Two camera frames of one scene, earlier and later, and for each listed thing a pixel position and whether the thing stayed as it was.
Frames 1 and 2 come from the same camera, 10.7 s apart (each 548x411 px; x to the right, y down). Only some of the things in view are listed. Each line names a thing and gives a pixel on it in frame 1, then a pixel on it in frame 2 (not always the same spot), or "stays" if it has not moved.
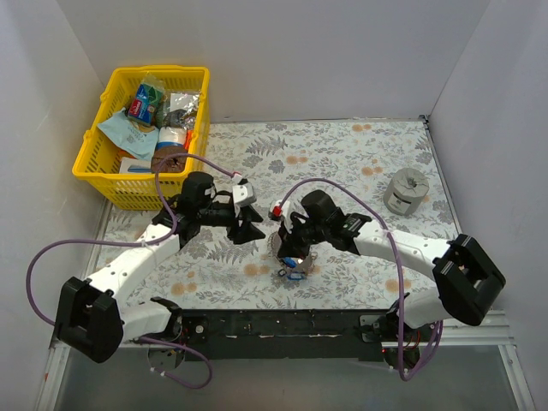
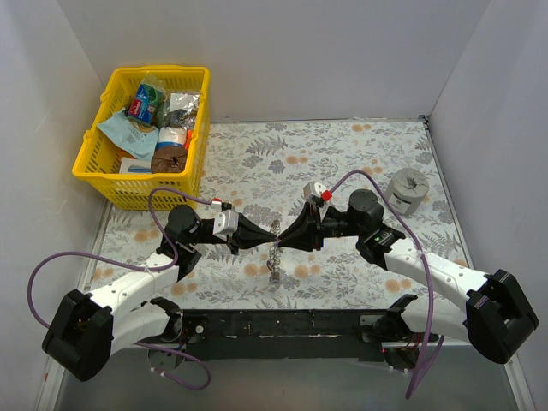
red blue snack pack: (142, 107) stays
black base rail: (319, 334) stays
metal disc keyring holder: (304, 266) → (276, 254)
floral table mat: (385, 169) stays
